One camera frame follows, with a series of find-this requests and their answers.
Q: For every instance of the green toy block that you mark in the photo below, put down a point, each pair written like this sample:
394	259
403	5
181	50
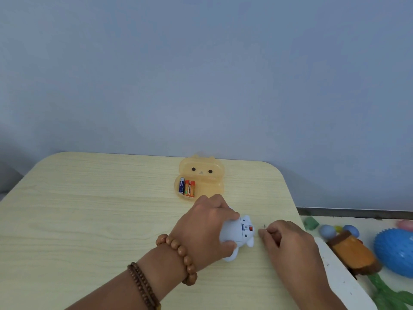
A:
311	223

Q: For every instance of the blue battery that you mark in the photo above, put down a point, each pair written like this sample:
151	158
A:
181	185

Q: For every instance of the person's left forearm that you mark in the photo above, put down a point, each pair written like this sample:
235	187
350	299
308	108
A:
109	292

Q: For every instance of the person's left hand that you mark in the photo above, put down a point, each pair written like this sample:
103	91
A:
200	232

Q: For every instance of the orange battery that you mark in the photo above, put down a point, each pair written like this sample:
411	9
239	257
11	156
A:
192	189
186	188

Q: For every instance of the blue spiky ball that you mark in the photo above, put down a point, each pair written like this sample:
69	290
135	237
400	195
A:
395	253

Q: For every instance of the light blue bear toy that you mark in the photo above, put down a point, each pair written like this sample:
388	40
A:
234	231

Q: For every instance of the pink toy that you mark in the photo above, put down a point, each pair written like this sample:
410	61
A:
406	225

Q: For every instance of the orange translucent bear case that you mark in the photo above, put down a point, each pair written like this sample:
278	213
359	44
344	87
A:
208	187

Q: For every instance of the small yellow toy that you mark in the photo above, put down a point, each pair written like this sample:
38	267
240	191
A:
338	229

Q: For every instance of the orange brown plush toy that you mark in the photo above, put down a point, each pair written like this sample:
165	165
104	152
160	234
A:
353	253

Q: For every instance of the person's right thumb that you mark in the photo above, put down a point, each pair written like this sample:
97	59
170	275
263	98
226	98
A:
267	241

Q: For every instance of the small blue ball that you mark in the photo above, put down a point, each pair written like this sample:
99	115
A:
327	231
352	229

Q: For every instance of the person's left thumb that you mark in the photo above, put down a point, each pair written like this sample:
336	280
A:
228	246

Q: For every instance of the person's right hand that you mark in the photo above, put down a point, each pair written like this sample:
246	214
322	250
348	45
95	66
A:
295	251

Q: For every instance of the green plant toy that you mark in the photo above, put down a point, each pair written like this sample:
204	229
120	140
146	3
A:
388	297

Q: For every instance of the person's right forearm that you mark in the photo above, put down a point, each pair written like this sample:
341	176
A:
319	301

